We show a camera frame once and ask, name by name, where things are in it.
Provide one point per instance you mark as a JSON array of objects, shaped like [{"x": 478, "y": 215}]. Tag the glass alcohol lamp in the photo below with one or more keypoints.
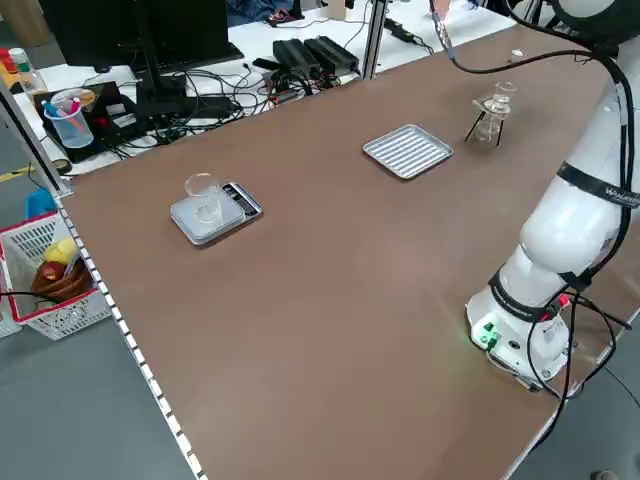
[{"x": 485, "y": 132}]

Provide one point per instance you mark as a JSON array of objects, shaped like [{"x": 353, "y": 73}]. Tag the small glass beaker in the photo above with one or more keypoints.
[{"x": 502, "y": 100}]

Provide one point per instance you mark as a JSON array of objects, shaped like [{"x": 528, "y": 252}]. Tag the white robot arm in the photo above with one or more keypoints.
[{"x": 565, "y": 225}]

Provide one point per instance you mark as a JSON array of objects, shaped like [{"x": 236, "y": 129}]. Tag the large glass beaker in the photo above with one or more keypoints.
[{"x": 202, "y": 200}]

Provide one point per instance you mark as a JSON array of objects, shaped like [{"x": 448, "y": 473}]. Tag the silver digital scale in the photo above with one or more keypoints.
[{"x": 240, "y": 200}]

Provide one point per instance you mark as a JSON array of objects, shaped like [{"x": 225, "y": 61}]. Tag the ribbed metal tray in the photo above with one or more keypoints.
[{"x": 407, "y": 150}]

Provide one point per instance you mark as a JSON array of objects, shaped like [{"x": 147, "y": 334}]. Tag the white side table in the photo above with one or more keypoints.
[{"x": 260, "y": 40}]

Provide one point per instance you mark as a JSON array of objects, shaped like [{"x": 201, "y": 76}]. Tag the black power strip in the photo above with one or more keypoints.
[{"x": 399, "y": 29}]

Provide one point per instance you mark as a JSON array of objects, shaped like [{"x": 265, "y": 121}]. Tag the wooden block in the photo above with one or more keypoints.
[{"x": 337, "y": 10}]

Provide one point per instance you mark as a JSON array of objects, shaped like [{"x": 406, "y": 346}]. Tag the black flat case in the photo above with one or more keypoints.
[{"x": 120, "y": 117}]

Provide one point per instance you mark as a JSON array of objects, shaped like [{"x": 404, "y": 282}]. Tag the person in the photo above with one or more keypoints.
[{"x": 245, "y": 10}]

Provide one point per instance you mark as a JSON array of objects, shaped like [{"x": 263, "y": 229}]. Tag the yellow soft toy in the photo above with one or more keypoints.
[{"x": 60, "y": 250}]

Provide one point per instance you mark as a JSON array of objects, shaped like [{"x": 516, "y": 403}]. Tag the pink plastic container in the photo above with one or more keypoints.
[{"x": 441, "y": 6}]

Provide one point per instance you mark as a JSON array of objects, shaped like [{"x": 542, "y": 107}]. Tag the white basket with red rim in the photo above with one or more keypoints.
[{"x": 60, "y": 315}]

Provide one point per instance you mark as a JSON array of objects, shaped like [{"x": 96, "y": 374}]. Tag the measuring cup with pens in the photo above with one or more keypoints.
[{"x": 72, "y": 130}]

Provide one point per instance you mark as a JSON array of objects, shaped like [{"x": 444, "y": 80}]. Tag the blue plastic bin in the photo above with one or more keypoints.
[{"x": 37, "y": 202}]

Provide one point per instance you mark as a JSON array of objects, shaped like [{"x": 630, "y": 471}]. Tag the black computer monitor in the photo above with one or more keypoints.
[{"x": 125, "y": 30}]

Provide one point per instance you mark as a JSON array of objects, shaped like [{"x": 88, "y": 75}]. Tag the clear bottle with white cap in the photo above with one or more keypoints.
[{"x": 25, "y": 70}]

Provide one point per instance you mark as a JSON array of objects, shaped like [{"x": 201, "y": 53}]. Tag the aluminium frame post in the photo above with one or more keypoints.
[
  {"x": 30, "y": 140},
  {"x": 374, "y": 40}
]

